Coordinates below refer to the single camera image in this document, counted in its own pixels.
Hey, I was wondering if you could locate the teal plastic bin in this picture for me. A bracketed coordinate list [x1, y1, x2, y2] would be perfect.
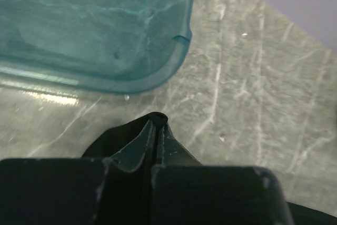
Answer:
[1, 0, 193, 94]

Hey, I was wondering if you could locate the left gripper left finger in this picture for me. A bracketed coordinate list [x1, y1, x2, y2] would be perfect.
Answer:
[1, 122, 154, 224]

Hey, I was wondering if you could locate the black t-shirt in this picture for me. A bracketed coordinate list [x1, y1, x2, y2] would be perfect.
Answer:
[83, 112, 336, 224]

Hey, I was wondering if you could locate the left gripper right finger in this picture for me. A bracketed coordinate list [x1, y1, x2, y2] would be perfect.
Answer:
[151, 126, 293, 224]

